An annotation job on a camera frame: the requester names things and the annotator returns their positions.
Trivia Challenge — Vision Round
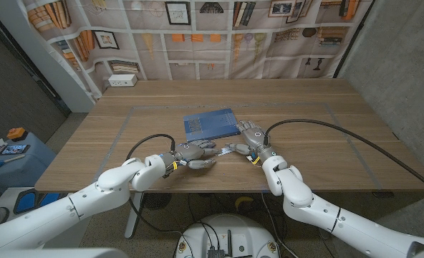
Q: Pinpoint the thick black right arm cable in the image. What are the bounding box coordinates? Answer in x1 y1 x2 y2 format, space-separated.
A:
263 118 424 196

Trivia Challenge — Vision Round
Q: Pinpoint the blue notebook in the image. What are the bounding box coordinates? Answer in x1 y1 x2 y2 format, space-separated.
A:
183 107 241 143

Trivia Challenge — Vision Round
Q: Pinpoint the white and blue case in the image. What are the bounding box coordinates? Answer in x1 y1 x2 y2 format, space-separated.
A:
0 186 75 225

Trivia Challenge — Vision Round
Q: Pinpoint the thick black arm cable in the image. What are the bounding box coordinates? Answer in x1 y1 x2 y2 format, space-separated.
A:
125 133 195 258
263 118 424 196

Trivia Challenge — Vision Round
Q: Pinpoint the white power outlet box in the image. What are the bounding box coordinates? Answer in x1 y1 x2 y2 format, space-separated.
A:
107 73 138 87

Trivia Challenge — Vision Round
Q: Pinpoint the yellow curved object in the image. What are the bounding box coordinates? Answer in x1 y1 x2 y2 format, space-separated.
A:
234 196 255 211

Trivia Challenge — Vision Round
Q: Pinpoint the blue-grey stool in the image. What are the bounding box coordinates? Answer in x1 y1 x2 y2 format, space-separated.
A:
0 132 57 193

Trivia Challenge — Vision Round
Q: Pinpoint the orange and black block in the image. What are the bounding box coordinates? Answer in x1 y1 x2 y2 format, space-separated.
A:
6 127 29 142

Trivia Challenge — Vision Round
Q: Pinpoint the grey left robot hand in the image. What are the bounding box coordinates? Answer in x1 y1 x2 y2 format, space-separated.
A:
170 139 222 171

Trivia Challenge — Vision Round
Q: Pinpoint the black smartphone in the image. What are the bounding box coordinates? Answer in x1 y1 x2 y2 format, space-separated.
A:
2 143 31 156

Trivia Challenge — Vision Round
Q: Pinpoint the white robot torso base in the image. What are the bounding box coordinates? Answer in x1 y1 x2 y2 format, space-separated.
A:
175 214 280 258

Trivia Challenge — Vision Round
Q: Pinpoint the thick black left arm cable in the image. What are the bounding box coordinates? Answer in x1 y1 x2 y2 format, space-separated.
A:
125 133 195 258

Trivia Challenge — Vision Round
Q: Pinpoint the white table leg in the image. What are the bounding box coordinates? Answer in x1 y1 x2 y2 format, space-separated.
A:
124 192 145 239

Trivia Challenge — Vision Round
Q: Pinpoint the printed bookshelf backdrop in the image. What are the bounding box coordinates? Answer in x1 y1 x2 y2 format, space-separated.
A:
21 0 374 100

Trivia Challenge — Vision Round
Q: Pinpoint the black backdrop pole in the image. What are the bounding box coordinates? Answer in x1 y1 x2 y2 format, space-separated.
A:
332 0 376 79

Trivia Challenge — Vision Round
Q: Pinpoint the black round fan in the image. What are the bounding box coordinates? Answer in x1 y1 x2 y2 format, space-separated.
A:
143 192 173 211

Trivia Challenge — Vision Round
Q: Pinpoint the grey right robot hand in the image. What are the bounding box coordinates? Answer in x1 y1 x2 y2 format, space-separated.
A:
228 120 277 164

